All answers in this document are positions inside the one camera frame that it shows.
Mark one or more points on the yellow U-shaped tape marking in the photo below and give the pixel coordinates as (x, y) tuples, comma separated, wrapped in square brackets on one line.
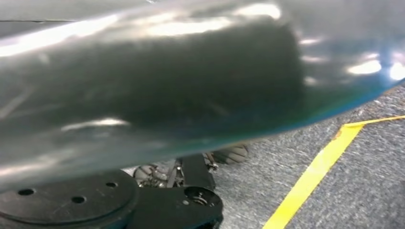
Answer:
[(316, 170)]

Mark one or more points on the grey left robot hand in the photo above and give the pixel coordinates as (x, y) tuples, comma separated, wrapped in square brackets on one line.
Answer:
[(158, 79)]

